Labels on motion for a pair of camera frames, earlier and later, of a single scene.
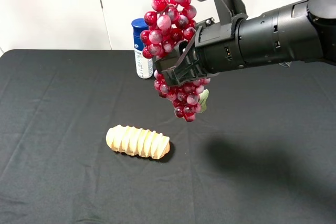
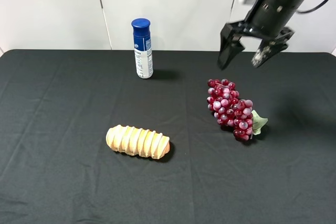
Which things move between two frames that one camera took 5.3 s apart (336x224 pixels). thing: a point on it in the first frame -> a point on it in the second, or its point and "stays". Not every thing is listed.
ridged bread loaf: (137, 141) stays
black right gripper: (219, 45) -> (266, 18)
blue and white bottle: (144, 66) stays
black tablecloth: (263, 152) stays
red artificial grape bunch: (170, 22) -> (230, 111)
